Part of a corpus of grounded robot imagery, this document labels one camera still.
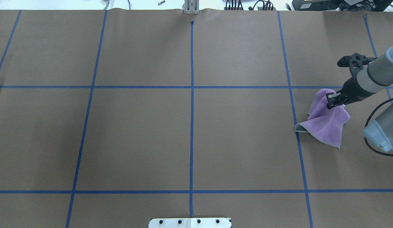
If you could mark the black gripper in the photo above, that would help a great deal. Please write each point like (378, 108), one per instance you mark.
(353, 91)

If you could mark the purple microfiber cloth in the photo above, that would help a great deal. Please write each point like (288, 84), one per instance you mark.
(325, 125)

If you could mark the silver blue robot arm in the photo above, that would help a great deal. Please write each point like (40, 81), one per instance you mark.
(369, 76)

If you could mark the white mounting plate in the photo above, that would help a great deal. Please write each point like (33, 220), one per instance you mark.
(190, 222)

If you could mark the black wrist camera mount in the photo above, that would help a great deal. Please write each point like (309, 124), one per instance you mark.
(355, 63)

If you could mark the aluminium frame post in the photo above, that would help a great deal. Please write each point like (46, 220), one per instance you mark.
(191, 7)

